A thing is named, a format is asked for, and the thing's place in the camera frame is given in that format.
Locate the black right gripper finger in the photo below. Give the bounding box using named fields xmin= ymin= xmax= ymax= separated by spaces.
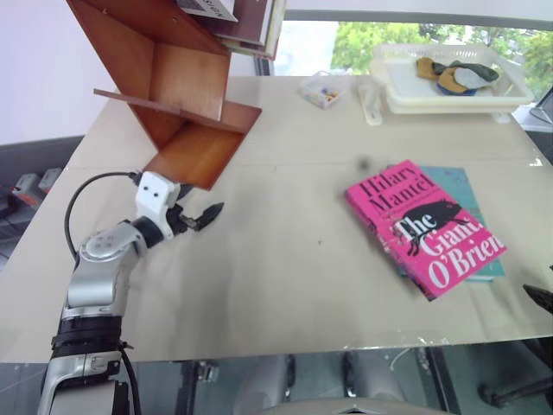
xmin=522 ymin=284 xmax=553 ymax=311

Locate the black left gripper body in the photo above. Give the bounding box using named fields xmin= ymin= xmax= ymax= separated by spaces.
xmin=166 ymin=203 xmax=194 ymax=234

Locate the brown wooden bookshelf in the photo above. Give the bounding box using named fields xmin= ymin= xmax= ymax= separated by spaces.
xmin=65 ymin=0 xmax=264 ymax=192

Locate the pink Hilary Mantel book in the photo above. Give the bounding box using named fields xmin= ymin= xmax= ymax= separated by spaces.
xmin=344 ymin=159 xmax=507 ymax=303

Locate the teal book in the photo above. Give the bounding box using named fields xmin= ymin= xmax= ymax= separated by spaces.
xmin=386 ymin=163 xmax=506 ymax=283

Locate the maroon book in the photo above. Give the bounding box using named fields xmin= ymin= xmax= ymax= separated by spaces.
xmin=213 ymin=0 xmax=277 ymax=61

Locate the black office chair base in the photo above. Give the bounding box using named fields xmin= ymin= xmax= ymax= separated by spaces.
xmin=476 ymin=335 xmax=553 ymax=410

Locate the grey and red device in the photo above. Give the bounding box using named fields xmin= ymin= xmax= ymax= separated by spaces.
xmin=37 ymin=168 xmax=63 ymax=192
xmin=7 ymin=173 xmax=41 ymax=209

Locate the small clear plastic box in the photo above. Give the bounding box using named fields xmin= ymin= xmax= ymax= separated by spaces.
xmin=298 ymin=71 xmax=347 ymax=112

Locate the grey laptop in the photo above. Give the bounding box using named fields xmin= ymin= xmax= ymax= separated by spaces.
xmin=528 ymin=83 xmax=553 ymax=127

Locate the blue cloth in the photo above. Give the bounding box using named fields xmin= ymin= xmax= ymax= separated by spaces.
xmin=435 ymin=83 xmax=481 ymax=97

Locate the white plastic tray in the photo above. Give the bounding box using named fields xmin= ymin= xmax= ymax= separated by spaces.
xmin=383 ymin=93 xmax=523 ymax=117

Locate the light grey cloth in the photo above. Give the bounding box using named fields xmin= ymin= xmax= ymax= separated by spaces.
xmin=455 ymin=68 xmax=488 ymax=90

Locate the mustard yellow cloth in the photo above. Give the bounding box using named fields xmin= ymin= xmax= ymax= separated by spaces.
xmin=416 ymin=56 xmax=442 ymax=83
xmin=436 ymin=68 xmax=471 ymax=94

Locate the white plastic basket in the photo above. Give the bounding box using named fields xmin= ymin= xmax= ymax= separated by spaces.
xmin=368 ymin=41 xmax=536 ymax=108

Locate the dark green cloth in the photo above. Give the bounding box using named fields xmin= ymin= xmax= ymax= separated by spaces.
xmin=431 ymin=60 xmax=502 ymax=84

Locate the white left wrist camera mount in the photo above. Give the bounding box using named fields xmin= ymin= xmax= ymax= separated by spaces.
xmin=134 ymin=170 xmax=181 ymax=239

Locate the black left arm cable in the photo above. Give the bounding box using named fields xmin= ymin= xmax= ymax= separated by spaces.
xmin=63 ymin=171 xmax=143 ymax=415

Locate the thin white cable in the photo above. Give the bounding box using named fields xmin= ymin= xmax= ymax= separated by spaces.
xmin=388 ymin=345 xmax=411 ymax=373

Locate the white plastic bracket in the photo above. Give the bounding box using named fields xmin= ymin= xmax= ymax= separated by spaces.
xmin=357 ymin=83 xmax=386 ymax=127

